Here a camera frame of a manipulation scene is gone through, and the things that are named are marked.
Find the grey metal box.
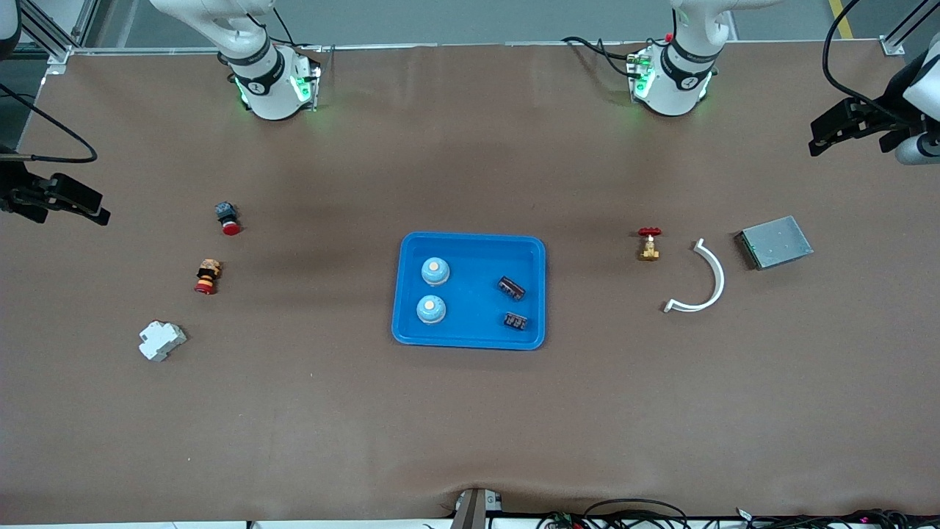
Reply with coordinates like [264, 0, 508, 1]
[735, 215, 814, 271]

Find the red button orange black body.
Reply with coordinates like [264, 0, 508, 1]
[194, 259, 223, 295]

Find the white plastic circuit breaker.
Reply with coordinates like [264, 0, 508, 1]
[139, 320, 188, 362]

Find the white curved plastic piece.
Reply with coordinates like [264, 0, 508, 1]
[663, 238, 726, 314]

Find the blue plastic tray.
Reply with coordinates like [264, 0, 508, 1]
[391, 232, 547, 350]

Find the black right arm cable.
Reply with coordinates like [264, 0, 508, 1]
[0, 82, 99, 165]

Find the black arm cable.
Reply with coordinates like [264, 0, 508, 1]
[822, 0, 908, 118]
[0, 82, 99, 165]

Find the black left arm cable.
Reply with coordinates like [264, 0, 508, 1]
[822, 0, 908, 118]

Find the aluminium frame profile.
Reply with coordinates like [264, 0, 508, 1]
[880, 0, 940, 57]
[15, 0, 100, 65]

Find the black left base cable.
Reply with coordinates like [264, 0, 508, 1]
[562, 35, 648, 78]

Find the black base cable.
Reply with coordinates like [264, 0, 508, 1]
[562, 35, 648, 78]
[270, 6, 324, 54]

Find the black right base cable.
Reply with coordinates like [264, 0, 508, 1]
[270, 6, 324, 54]

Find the tangled wire bundle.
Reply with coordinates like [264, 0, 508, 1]
[734, 507, 940, 529]

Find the black cable loop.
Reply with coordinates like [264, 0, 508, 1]
[584, 498, 689, 529]

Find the metal table edge bracket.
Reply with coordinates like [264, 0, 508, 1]
[450, 488, 505, 529]

